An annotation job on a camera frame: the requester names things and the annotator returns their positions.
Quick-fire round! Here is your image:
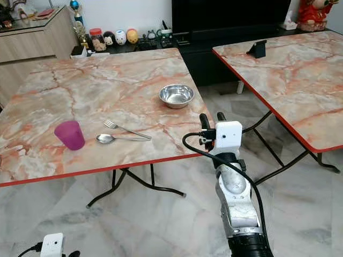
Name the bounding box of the stainless steel bowl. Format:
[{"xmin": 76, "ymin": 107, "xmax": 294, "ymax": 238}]
[{"xmin": 159, "ymin": 84, "xmax": 195, "ymax": 109}]

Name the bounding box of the black television console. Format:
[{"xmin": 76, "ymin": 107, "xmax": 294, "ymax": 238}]
[{"xmin": 71, "ymin": 27, "xmax": 309, "ymax": 87}]

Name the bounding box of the black phone stand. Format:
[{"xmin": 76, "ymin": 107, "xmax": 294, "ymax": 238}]
[{"xmin": 247, "ymin": 40, "xmax": 267, "ymax": 58}]

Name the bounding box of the silver metal fork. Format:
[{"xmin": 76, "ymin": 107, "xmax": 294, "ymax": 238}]
[{"xmin": 104, "ymin": 119, "xmax": 152, "ymax": 141}]

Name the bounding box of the silver metal spoon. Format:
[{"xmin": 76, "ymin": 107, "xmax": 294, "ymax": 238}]
[{"xmin": 96, "ymin": 133, "xmax": 151, "ymax": 145}]

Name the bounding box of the green and white mug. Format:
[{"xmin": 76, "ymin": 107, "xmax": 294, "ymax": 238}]
[{"xmin": 158, "ymin": 20, "xmax": 173, "ymax": 39}]

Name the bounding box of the black flat television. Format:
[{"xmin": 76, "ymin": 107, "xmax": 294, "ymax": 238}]
[{"xmin": 171, "ymin": 0, "xmax": 293, "ymax": 34}]

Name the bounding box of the yellow egg figurine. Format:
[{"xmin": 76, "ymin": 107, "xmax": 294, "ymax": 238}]
[{"xmin": 126, "ymin": 28, "xmax": 139, "ymax": 44}]

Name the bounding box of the black and white egg figurine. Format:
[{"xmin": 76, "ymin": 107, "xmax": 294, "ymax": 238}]
[{"xmin": 103, "ymin": 31, "xmax": 116, "ymax": 47}]

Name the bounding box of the glass jar with red lid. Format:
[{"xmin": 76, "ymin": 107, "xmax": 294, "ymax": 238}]
[{"xmin": 89, "ymin": 28, "xmax": 107, "ymax": 52}]

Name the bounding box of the purple plastic cup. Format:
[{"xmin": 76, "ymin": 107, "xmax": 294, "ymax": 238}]
[{"xmin": 54, "ymin": 120, "xmax": 86, "ymax": 151}]

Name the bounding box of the red fortune god figurine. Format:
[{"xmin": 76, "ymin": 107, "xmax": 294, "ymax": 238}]
[{"xmin": 296, "ymin": 0, "xmax": 336, "ymax": 32}]

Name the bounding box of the light wooden cabinet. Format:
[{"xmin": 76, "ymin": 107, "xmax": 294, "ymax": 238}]
[{"xmin": 0, "ymin": 6, "xmax": 79, "ymax": 108}]

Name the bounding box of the small golden trophy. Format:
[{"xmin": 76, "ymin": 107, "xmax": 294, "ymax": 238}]
[{"xmin": 75, "ymin": 21, "xmax": 90, "ymax": 49}]

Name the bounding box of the trophy with blue ball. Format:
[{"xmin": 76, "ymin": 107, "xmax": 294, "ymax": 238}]
[{"xmin": 69, "ymin": 0, "xmax": 84, "ymax": 25}]

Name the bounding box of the red flat box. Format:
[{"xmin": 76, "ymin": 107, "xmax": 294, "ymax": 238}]
[{"xmin": 35, "ymin": 7, "xmax": 55, "ymax": 18}]

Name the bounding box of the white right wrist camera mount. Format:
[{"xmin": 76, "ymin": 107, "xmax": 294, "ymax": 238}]
[{"xmin": 214, "ymin": 120, "xmax": 243, "ymax": 156}]

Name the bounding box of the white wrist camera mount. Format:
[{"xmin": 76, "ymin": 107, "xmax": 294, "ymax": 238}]
[
  {"xmin": 214, "ymin": 120, "xmax": 243, "ymax": 156},
  {"xmin": 40, "ymin": 232, "xmax": 65, "ymax": 257}
]

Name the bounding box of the black metal table leg frame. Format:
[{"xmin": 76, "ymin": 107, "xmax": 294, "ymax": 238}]
[
  {"xmin": 241, "ymin": 110, "xmax": 341, "ymax": 186},
  {"xmin": 86, "ymin": 163, "xmax": 187, "ymax": 209}
]

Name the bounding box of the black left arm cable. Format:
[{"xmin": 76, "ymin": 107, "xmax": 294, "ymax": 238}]
[{"xmin": 17, "ymin": 241, "xmax": 42, "ymax": 257}]

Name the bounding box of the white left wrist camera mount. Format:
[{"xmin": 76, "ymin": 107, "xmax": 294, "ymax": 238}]
[{"xmin": 40, "ymin": 232, "xmax": 65, "ymax": 257}]

